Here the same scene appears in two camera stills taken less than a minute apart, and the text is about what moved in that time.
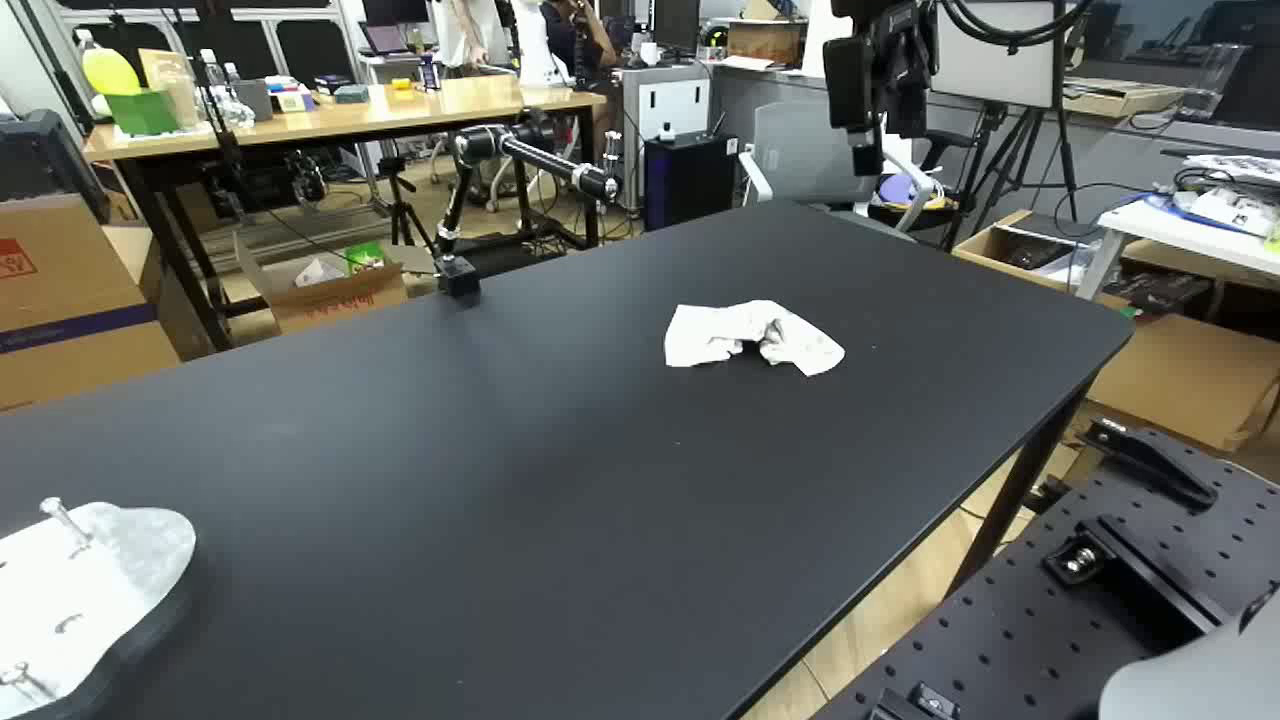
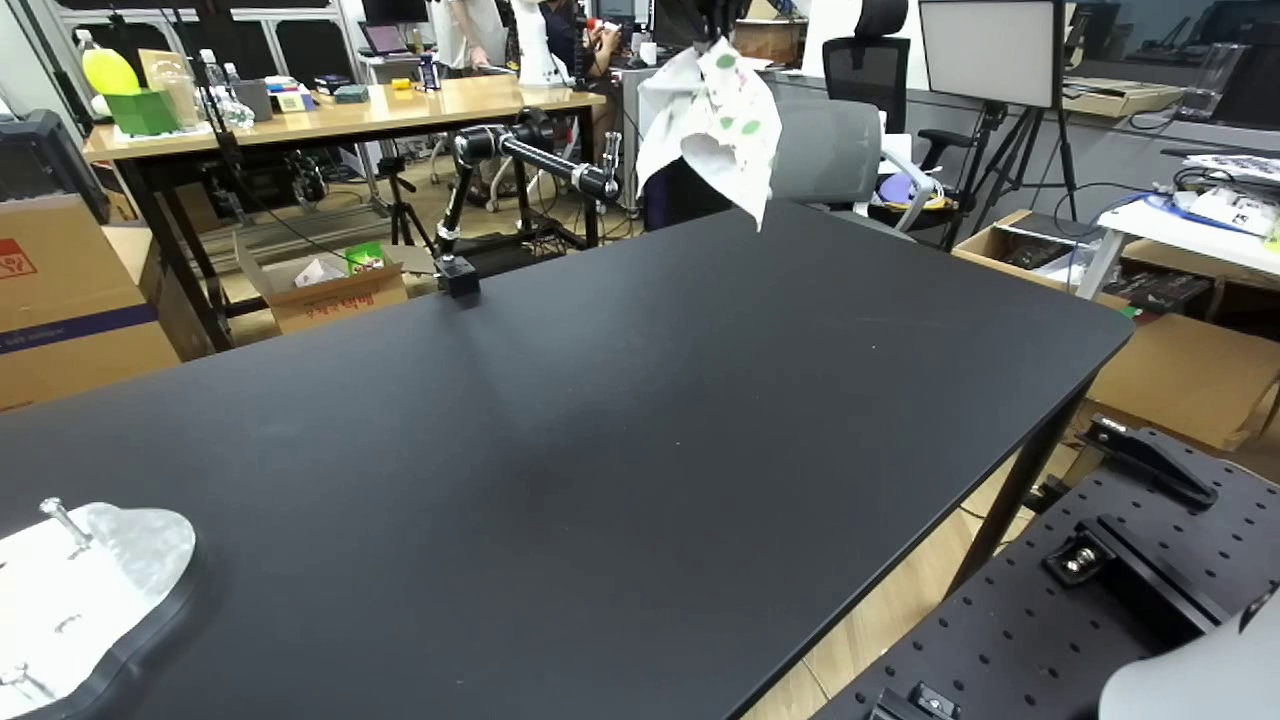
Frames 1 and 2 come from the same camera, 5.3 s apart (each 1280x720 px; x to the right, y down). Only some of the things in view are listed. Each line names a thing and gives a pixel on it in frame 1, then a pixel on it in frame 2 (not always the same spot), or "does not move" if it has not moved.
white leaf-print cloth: x=700 y=335 → x=718 y=114
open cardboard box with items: x=330 y=280 does not move
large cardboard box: x=70 y=310 does not move
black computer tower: x=684 y=179 does not move
